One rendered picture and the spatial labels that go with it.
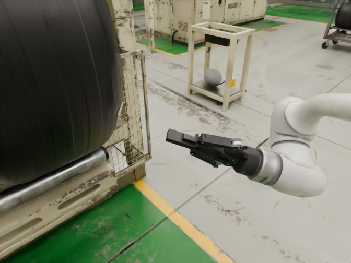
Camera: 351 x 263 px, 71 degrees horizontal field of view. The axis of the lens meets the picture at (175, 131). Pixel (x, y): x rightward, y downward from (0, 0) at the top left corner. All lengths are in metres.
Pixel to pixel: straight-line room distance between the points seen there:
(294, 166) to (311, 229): 1.16
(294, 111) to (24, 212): 0.72
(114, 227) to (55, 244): 0.34
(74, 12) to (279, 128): 0.57
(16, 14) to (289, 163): 0.63
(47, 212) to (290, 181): 0.60
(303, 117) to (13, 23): 0.64
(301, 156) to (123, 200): 1.32
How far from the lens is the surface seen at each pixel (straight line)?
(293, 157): 0.71
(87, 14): 0.46
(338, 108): 0.60
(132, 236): 1.63
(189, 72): 3.01
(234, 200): 1.81
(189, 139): 0.59
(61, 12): 0.44
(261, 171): 0.65
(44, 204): 0.70
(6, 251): 0.74
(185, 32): 5.09
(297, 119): 0.73
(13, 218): 0.70
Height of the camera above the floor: 1.35
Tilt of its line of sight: 34 degrees down
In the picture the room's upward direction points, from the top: straight up
